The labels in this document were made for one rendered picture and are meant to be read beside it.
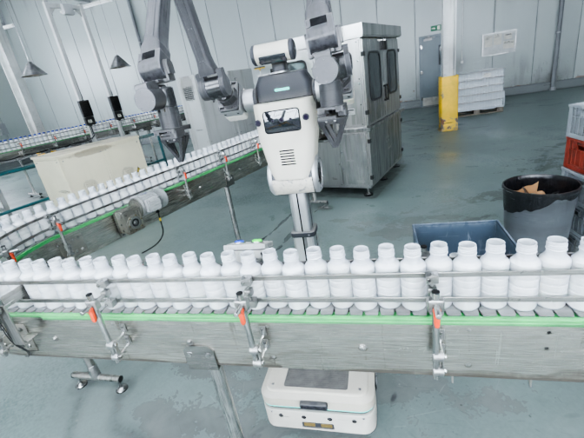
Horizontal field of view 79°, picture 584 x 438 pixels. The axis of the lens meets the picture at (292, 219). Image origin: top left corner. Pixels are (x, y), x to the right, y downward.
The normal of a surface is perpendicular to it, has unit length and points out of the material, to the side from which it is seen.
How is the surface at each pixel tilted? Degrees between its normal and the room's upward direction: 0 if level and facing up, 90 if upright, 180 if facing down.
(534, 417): 0
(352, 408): 90
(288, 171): 90
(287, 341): 90
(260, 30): 90
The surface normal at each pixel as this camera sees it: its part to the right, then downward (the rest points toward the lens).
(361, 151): -0.50, 0.40
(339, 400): -0.24, -0.59
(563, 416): -0.15, -0.92
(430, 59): -0.21, 0.39
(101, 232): 0.85, 0.07
